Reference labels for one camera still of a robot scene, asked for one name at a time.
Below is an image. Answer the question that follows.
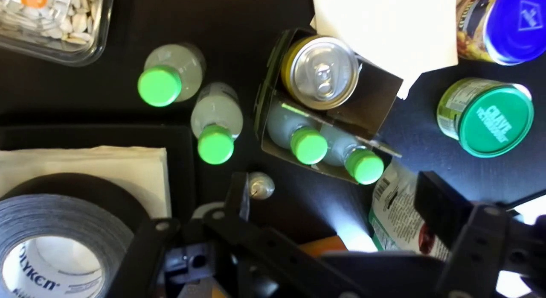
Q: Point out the clear container of seeds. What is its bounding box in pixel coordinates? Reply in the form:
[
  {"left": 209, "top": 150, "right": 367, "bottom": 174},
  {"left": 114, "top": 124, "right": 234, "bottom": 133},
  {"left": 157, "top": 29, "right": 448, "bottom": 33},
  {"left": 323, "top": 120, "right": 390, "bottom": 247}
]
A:
[{"left": 0, "top": 0, "right": 115, "bottom": 67}]

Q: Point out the green-capped clear bottle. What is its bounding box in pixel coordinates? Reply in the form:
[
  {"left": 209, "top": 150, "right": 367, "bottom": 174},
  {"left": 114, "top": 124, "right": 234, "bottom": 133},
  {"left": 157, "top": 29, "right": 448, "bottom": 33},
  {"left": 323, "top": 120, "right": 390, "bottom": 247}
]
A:
[
  {"left": 190, "top": 82, "right": 244, "bottom": 165},
  {"left": 267, "top": 102, "right": 328, "bottom": 165},
  {"left": 321, "top": 125, "right": 385, "bottom": 185},
  {"left": 137, "top": 44, "right": 206, "bottom": 108}
]

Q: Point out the white paper sheet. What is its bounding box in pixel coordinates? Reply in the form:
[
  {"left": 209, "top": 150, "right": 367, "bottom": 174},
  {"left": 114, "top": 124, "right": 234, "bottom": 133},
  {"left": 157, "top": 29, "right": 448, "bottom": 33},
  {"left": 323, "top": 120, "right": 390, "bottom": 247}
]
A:
[{"left": 310, "top": 0, "right": 459, "bottom": 100}]

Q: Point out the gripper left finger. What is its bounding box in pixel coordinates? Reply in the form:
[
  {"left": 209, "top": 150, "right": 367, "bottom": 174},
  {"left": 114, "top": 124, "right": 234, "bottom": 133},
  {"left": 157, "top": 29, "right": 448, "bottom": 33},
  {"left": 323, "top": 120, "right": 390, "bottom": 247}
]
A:
[{"left": 107, "top": 172, "right": 367, "bottom": 298}]

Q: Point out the roll of black tape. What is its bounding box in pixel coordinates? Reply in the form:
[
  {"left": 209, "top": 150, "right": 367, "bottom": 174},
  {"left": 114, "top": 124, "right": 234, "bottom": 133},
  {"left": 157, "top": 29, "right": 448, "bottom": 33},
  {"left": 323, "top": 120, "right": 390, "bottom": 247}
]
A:
[{"left": 0, "top": 173, "right": 151, "bottom": 298}]

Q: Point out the orange object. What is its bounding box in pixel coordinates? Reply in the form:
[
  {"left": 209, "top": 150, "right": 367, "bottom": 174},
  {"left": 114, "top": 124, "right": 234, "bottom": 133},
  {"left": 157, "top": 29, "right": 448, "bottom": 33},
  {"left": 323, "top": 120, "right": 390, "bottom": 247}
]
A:
[{"left": 299, "top": 236, "right": 348, "bottom": 258}]

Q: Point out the blue-lidded can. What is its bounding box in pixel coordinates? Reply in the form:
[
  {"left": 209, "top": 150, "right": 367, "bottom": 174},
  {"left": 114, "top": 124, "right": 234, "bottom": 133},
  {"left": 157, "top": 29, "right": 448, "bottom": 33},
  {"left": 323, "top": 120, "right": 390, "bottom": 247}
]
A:
[{"left": 456, "top": 0, "right": 546, "bottom": 66}]

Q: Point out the small silver ball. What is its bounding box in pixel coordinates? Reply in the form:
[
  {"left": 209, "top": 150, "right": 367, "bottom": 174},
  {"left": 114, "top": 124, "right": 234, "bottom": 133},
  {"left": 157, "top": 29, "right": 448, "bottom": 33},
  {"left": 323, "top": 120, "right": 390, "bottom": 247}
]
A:
[{"left": 248, "top": 172, "right": 275, "bottom": 200}]

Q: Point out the cardboard caddy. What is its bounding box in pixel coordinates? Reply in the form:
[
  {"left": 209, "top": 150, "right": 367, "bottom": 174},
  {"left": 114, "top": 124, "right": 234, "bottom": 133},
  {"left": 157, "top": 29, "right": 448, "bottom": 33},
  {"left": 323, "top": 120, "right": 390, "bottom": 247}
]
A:
[{"left": 254, "top": 28, "right": 404, "bottom": 184}]

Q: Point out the yellow drink can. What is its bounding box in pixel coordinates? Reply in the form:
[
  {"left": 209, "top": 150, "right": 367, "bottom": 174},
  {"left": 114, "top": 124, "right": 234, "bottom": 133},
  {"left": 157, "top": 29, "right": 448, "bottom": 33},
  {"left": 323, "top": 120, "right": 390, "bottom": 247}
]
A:
[{"left": 281, "top": 35, "right": 361, "bottom": 111}]

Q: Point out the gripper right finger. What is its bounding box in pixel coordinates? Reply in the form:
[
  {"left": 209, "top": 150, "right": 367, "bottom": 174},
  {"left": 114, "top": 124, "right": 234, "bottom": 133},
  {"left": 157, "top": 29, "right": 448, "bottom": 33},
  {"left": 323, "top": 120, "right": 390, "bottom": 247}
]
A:
[{"left": 414, "top": 171, "right": 546, "bottom": 298}]

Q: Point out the stack of white napkins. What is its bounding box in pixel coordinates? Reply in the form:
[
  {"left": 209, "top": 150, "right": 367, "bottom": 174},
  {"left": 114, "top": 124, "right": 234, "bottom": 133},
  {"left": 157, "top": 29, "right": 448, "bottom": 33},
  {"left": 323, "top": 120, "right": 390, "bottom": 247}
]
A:
[{"left": 0, "top": 146, "right": 172, "bottom": 219}]

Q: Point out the green-lidded can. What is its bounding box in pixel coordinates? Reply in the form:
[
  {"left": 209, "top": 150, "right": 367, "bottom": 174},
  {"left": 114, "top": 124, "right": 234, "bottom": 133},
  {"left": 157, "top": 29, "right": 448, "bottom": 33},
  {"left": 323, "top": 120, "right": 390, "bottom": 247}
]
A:
[{"left": 437, "top": 78, "right": 534, "bottom": 158}]

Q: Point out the white labelled packet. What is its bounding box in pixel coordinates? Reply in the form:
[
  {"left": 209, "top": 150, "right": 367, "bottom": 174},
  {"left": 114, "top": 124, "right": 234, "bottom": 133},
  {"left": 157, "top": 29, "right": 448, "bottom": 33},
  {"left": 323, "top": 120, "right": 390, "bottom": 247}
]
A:
[{"left": 369, "top": 161, "right": 451, "bottom": 262}]

